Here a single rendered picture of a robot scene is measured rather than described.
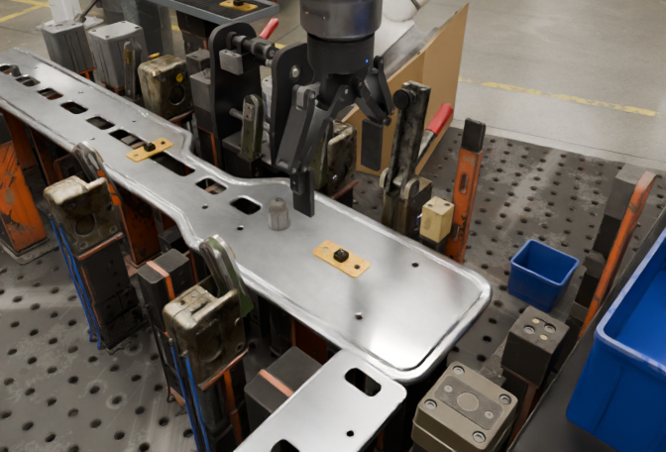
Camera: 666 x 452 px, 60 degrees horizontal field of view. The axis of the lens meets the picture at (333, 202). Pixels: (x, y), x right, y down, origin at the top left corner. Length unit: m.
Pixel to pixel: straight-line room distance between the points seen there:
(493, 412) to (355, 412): 0.15
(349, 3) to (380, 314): 0.39
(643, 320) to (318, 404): 0.40
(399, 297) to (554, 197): 0.85
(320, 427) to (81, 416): 0.55
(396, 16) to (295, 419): 1.12
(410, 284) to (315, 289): 0.13
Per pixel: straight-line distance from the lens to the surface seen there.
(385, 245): 0.86
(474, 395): 0.63
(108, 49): 1.38
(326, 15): 0.61
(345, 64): 0.63
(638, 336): 0.78
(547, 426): 0.66
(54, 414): 1.13
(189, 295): 0.74
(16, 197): 1.39
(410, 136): 0.84
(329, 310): 0.76
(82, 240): 1.02
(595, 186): 1.65
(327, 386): 0.69
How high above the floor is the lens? 1.56
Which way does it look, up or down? 36 degrees down
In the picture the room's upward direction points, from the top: straight up
